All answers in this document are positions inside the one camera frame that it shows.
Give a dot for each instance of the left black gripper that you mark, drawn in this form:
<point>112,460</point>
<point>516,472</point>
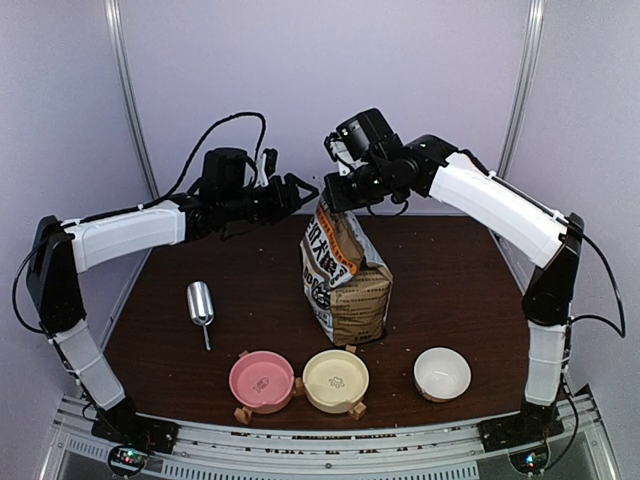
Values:
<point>288,204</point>

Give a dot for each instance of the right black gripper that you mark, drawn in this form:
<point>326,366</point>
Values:
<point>337,202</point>

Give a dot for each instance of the brown dog food bag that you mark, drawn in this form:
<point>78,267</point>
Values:
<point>345,280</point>

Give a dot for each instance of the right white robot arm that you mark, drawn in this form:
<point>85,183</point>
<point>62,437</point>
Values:
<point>374,164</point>

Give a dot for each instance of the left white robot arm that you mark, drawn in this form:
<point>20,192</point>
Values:
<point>231,188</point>

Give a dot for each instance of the metal food scoop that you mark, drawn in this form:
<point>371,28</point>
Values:
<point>201,310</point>

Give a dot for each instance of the yellow pet bowl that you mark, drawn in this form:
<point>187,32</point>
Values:
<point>335,381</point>

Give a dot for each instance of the pink pet bowl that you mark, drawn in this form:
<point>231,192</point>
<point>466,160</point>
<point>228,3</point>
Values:
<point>262,381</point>

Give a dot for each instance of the white ceramic bowl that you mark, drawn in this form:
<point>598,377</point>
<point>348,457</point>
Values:
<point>441,374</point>

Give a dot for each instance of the wooden bowl stand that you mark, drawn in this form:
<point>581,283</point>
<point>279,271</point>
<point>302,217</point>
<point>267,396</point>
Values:
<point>244,414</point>

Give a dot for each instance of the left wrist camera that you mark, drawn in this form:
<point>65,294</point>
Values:
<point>266,166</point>

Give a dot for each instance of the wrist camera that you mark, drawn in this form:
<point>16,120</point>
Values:
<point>339,154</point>
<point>266,166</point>

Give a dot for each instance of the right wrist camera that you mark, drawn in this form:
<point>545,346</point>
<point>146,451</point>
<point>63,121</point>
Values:
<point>339,154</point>

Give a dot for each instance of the right aluminium frame post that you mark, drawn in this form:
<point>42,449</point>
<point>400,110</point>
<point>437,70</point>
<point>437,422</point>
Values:
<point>529,59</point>

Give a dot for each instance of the aluminium frame post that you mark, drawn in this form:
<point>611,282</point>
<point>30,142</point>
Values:
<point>529,59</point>
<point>116,32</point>

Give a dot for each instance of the left aluminium frame post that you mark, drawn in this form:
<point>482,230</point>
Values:
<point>116,32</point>

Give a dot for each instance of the front aluminium rail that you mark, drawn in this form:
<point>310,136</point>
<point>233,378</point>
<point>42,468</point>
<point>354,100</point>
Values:
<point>440,451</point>

